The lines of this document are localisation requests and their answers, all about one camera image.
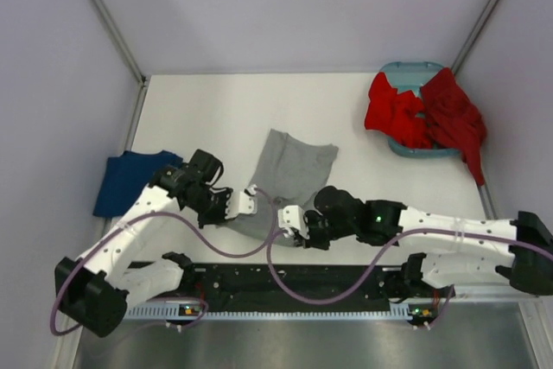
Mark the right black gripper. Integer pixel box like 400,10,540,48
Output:
295,212,357,251

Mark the grey t shirt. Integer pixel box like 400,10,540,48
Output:
225,130,339,240

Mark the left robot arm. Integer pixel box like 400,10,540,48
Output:
49,150,233,337

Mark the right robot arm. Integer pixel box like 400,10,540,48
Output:
279,186,552,296

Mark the folded blue t shirt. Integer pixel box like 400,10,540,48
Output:
92,150,183,219

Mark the dark red t shirt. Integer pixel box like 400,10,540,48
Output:
420,67,487,187

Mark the teal plastic basket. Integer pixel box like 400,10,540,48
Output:
380,61,460,159

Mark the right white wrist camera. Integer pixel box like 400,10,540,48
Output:
277,205,308,239

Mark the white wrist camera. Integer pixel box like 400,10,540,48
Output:
277,205,308,239
225,185,257,219

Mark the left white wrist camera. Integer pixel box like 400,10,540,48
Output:
225,185,257,219

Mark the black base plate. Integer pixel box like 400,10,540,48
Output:
129,261,457,313

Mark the grey slotted cable duct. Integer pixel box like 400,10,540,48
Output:
124,302,413,322

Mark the left aluminium corner post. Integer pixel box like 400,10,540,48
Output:
89,0,146,86

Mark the aluminium corner post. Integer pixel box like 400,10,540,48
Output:
450,0,502,75
89,0,146,86

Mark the aluminium frame rail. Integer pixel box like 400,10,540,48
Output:
452,284,540,302

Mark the right aluminium corner post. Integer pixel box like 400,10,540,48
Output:
450,0,502,75

